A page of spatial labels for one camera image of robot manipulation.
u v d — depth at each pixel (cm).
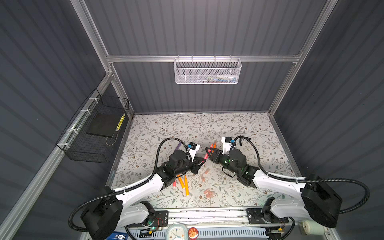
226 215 76
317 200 42
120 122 78
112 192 44
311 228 64
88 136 72
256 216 73
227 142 72
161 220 72
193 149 69
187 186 83
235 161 60
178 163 61
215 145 102
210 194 81
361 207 44
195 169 72
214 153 71
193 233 69
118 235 67
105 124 74
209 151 77
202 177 87
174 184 84
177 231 68
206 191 82
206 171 90
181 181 85
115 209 41
